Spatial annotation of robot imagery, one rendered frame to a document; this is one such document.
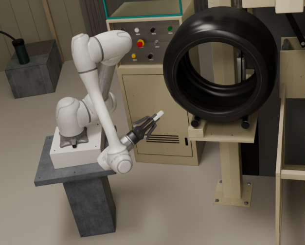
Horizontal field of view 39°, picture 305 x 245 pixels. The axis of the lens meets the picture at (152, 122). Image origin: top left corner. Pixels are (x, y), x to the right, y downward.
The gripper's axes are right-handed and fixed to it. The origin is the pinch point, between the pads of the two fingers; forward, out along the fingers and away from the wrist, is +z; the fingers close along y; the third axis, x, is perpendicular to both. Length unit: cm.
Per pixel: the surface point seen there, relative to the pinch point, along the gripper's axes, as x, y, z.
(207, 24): 24, -26, 43
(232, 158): -36, 70, 27
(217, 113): 12.3, 17.6, 24.3
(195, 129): -0.3, 21.1, 12.1
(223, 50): -11, 0, 56
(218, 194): -57, 96, 8
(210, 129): -5.3, 29.4, 20.1
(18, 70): -295, -55, -48
